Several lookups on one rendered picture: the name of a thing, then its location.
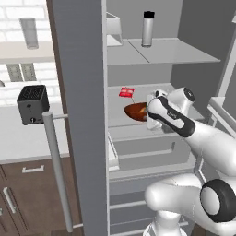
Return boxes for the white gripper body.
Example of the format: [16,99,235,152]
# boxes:
[147,92,165,132]

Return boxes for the brown bowl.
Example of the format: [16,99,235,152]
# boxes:
[123,101,149,123]

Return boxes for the white fridge crisper drawer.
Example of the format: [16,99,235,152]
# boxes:
[107,132,198,172]

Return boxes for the grey fridge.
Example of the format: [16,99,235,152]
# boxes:
[45,0,236,236]

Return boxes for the glass fridge shelf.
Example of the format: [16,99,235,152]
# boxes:
[106,37,222,66]

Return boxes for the grey fridge door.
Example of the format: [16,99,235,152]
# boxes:
[45,0,110,236]

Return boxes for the fridge door with shelf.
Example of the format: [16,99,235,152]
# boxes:
[206,0,236,140]

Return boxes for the red food packet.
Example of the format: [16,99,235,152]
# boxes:
[118,87,136,100]

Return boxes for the grey bottle with black cap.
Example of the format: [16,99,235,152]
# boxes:
[140,10,156,48]

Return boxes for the clear plastic container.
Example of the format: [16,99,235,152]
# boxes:
[106,11,124,48]

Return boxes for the black toaster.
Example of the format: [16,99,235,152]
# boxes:
[16,84,51,125]

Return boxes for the brown drawer front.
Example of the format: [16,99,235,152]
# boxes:
[0,157,74,186]

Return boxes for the grey glass jar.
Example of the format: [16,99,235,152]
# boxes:
[18,17,40,51]

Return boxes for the brown cupboard door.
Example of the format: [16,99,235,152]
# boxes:
[0,179,47,236]

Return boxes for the grey fridge door handle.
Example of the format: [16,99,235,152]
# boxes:
[41,111,84,234]

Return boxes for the white drawer handle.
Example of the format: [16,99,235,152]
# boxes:
[21,164,45,174]

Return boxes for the grey wall socket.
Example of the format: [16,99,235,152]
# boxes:
[20,63,38,82]
[6,64,24,83]

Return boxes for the white wall shelf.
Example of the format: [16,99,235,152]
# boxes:
[0,41,56,65]

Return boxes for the white cupboard door handle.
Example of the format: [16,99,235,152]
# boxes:
[2,186,18,214]

